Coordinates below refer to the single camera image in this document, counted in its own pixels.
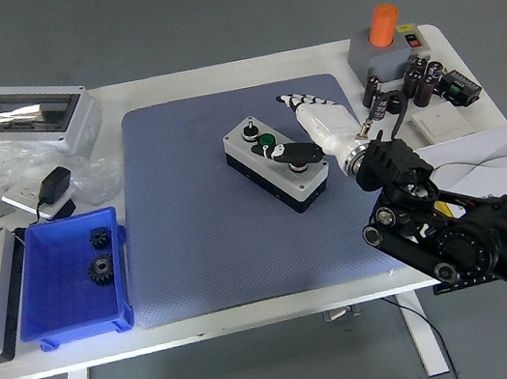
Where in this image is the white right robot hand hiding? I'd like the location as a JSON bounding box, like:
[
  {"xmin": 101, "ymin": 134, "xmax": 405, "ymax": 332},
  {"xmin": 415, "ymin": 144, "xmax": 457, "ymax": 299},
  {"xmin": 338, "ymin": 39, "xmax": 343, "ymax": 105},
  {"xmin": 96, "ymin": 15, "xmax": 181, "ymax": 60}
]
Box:
[{"xmin": 242, "ymin": 80, "xmax": 371, "ymax": 174}]

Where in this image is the grey four-button control box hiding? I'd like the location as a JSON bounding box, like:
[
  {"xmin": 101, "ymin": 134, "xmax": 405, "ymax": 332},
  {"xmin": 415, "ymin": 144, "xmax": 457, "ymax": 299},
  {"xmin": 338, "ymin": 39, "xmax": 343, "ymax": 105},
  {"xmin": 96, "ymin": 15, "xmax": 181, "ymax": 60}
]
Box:
[{"xmin": 220, "ymin": 106, "xmax": 339, "ymax": 225}]

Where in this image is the dark brown capacitor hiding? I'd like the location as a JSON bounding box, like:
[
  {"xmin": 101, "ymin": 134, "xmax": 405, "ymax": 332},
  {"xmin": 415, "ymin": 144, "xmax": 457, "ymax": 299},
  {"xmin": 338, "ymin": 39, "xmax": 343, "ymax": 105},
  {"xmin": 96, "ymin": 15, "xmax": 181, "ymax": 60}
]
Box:
[
  {"xmin": 422, "ymin": 59, "xmax": 447, "ymax": 86},
  {"xmin": 409, "ymin": 53, "xmax": 428, "ymax": 74},
  {"xmin": 367, "ymin": 94, "xmax": 394, "ymax": 124},
  {"xmin": 358, "ymin": 73, "xmax": 387, "ymax": 110},
  {"xmin": 399, "ymin": 66, "xmax": 426, "ymax": 100},
  {"xmin": 410, "ymin": 74, "xmax": 441, "ymax": 111}
]

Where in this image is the orange cylinder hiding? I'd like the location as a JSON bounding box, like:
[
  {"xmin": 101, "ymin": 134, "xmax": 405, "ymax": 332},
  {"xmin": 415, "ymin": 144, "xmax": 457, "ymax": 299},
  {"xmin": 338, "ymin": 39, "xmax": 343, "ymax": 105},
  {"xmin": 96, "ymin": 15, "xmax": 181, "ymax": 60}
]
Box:
[{"xmin": 363, "ymin": 1, "xmax": 405, "ymax": 51}]

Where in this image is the black module green terminal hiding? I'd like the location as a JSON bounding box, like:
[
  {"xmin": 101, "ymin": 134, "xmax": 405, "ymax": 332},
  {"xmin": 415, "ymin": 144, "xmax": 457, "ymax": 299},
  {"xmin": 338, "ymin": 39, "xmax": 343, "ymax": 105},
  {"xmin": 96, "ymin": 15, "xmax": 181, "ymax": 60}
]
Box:
[{"xmin": 432, "ymin": 66, "xmax": 485, "ymax": 112}]

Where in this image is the white and yellow carton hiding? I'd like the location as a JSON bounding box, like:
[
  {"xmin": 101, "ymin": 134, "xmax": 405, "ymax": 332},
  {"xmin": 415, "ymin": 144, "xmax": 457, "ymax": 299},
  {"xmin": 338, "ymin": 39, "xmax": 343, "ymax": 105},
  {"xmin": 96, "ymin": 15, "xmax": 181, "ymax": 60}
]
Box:
[{"xmin": 414, "ymin": 125, "xmax": 507, "ymax": 236}]

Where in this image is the grey-blue textured mat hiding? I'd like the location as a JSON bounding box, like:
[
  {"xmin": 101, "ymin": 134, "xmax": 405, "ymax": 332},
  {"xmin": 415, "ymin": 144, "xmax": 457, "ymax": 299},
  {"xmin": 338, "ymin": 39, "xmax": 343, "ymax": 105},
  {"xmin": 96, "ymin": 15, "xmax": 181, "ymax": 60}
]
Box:
[{"xmin": 98, "ymin": 62, "xmax": 422, "ymax": 332}]

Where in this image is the black table control panel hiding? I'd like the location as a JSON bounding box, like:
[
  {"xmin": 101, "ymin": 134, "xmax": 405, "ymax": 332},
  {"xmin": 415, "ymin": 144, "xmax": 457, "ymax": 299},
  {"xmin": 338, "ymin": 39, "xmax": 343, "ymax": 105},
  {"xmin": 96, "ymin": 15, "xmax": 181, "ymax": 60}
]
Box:
[{"xmin": 431, "ymin": 273, "xmax": 492, "ymax": 296}]

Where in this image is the clear plastic bag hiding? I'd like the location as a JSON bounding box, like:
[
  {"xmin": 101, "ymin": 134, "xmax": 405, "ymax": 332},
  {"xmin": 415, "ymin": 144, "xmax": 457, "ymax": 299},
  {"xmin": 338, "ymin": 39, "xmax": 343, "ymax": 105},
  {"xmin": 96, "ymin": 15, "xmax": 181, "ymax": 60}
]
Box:
[{"xmin": 0, "ymin": 122, "xmax": 132, "ymax": 223}]

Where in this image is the small black gear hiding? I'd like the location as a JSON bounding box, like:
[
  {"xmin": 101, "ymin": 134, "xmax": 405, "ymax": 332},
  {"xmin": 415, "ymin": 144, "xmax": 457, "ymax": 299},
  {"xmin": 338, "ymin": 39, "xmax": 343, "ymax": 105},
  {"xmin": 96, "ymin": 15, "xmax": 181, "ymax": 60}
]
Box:
[{"xmin": 88, "ymin": 224, "xmax": 115, "ymax": 252}]

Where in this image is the large black gear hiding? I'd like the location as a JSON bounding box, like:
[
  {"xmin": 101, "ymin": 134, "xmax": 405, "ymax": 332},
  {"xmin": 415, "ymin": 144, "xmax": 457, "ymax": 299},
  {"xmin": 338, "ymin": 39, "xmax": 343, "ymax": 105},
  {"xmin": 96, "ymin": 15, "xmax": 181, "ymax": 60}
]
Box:
[{"xmin": 84, "ymin": 251, "xmax": 119, "ymax": 289}]

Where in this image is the black power adapter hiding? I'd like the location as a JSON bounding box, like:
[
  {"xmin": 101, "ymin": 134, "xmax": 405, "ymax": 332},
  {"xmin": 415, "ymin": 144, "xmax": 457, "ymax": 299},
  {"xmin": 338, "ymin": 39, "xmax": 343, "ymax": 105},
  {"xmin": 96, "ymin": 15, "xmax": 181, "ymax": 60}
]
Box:
[{"xmin": 28, "ymin": 164, "xmax": 80, "ymax": 223}]

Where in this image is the blue plastic bin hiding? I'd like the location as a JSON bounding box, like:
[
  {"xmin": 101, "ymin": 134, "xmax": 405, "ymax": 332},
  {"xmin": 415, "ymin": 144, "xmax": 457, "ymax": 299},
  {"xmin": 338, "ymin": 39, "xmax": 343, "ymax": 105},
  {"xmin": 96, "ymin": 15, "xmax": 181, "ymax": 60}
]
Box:
[{"xmin": 0, "ymin": 204, "xmax": 145, "ymax": 358}]

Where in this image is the black cable with metal plug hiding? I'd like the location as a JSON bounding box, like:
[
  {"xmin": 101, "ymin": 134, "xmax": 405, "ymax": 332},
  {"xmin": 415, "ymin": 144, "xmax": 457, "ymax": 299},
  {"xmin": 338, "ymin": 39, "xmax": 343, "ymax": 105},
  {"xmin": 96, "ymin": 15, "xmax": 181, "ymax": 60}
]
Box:
[{"xmin": 348, "ymin": 88, "xmax": 417, "ymax": 148}]

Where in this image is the black ring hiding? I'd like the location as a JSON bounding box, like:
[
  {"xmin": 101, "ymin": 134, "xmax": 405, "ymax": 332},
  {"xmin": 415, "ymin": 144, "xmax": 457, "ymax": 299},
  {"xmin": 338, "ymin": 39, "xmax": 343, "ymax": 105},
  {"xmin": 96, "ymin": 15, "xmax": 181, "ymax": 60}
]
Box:
[{"xmin": 386, "ymin": 88, "xmax": 409, "ymax": 108}]

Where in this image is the grey switch box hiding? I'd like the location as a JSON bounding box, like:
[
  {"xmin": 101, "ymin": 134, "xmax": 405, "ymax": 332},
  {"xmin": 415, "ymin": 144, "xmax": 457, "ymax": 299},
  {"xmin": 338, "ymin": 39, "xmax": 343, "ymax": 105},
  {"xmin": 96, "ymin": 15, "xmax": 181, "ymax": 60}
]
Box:
[{"xmin": 343, "ymin": 17, "xmax": 435, "ymax": 87}]

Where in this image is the white wall switch panel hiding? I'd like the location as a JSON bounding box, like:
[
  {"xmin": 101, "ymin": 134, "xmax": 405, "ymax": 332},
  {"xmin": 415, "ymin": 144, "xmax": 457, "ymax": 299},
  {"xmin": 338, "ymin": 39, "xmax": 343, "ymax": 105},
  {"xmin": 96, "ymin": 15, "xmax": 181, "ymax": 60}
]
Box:
[{"xmin": 409, "ymin": 98, "xmax": 476, "ymax": 146}]

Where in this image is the metal table bracket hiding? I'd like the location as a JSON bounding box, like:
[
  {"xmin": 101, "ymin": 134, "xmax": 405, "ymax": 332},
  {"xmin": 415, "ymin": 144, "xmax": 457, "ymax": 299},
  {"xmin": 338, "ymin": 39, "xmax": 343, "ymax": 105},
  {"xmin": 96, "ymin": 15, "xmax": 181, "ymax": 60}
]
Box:
[{"xmin": 322, "ymin": 304, "xmax": 365, "ymax": 330}]

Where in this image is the thin black cable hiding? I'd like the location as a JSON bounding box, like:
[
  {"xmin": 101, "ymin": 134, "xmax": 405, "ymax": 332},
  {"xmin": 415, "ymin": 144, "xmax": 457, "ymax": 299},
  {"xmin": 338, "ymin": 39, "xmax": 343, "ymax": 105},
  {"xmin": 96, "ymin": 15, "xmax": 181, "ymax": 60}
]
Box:
[{"xmin": 382, "ymin": 285, "xmax": 462, "ymax": 379}]

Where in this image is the grey enclosure with clear lid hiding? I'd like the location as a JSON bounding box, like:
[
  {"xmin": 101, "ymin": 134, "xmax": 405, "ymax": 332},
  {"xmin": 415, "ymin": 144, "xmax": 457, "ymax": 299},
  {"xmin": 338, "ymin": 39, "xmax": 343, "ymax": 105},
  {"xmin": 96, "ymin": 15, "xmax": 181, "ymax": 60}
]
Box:
[{"xmin": 0, "ymin": 69, "xmax": 109, "ymax": 171}]

